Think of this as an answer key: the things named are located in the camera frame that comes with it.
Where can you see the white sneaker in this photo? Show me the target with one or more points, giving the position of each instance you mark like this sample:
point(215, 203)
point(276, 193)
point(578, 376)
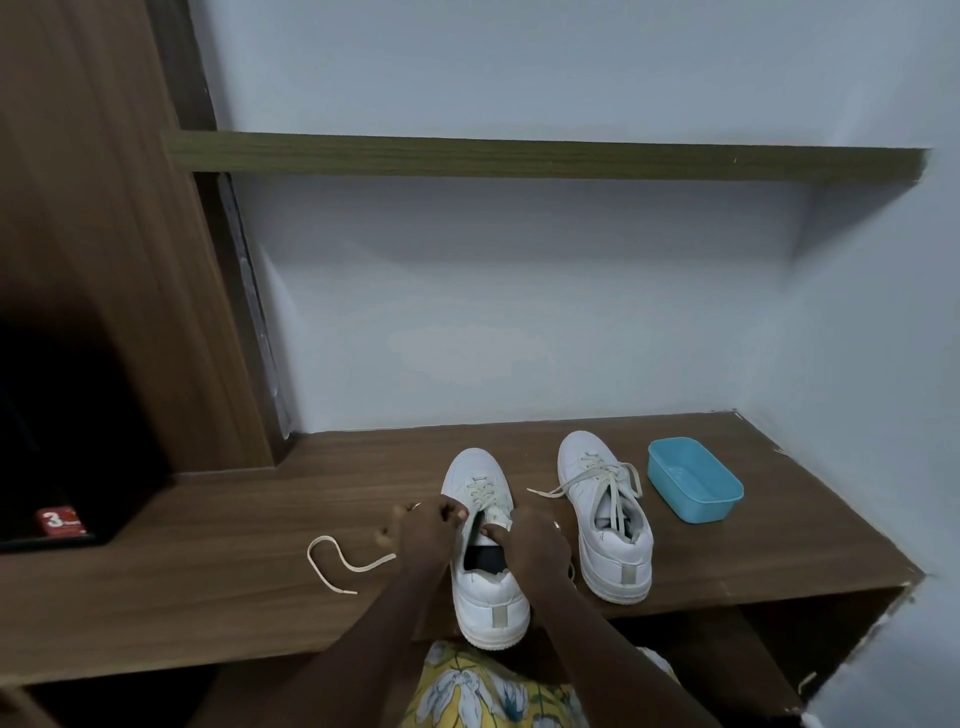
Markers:
point(491, 615)
point(615, 570)

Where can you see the blue plastic basket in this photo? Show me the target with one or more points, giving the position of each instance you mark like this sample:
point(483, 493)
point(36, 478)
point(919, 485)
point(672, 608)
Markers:
point(697, 506)

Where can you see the person's right hand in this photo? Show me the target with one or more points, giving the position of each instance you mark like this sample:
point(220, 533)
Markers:
point(532, 547)

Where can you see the wooden wall shelf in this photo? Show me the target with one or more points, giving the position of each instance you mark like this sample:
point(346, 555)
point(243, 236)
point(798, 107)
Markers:
point(525, 157)

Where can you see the person's left hand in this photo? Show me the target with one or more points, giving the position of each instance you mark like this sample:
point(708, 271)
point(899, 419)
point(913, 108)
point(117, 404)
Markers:
point(424, 536)

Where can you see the person's left forearm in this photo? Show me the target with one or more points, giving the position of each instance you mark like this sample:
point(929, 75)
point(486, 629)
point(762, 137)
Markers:
point(337, 660)

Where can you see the person's right forearm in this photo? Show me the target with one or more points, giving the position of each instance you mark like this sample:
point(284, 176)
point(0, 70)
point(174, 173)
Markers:
point(622, 660)

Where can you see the cream shoelace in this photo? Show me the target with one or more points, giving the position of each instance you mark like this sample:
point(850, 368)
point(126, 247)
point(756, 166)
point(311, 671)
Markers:
point(611, 480)
point(334, 561)

